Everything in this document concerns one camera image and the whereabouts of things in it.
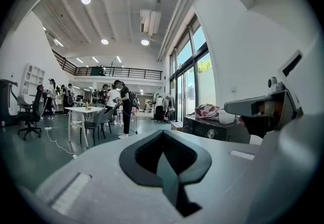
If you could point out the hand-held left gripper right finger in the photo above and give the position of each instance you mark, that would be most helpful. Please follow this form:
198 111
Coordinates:
222 172

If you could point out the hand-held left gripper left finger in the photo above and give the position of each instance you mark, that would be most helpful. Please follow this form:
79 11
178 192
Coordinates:
106 180

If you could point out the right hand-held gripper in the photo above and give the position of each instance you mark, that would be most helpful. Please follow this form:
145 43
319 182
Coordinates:
286 106

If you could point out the glass sliding door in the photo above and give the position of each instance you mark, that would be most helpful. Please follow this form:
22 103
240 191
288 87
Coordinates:
189 78

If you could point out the black and white printer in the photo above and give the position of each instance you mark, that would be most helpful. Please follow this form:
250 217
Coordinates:
6 101

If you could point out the white plastic box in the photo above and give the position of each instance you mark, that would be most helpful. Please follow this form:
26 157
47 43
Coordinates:
226 117

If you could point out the pink checked cloth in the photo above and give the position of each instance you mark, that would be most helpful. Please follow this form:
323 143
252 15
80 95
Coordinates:
206 111

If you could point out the gray chair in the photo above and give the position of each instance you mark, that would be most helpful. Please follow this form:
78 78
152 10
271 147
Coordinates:
108 116
95 121

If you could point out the black tripod stand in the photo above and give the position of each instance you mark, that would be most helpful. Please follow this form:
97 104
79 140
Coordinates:
135 124

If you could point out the large brown cardboard box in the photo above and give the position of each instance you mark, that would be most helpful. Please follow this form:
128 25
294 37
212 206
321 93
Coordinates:
177 126

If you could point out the white table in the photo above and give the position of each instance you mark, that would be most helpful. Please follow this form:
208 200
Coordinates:
84 109

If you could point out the white power strip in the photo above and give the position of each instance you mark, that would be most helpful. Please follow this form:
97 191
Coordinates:
48 128

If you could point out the clothes rack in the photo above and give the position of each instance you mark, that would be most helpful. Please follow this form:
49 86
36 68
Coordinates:
169 105

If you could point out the black office chair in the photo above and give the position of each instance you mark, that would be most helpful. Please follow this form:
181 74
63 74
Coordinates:
31 114

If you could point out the black mezzanine railing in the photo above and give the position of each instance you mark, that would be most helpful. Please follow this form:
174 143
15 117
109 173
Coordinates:
119 72

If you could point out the ceiling air conditioner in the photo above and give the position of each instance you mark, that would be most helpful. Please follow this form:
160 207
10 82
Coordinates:
150 21

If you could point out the white wall shelf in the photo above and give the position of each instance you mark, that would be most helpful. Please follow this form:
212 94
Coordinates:
33 78

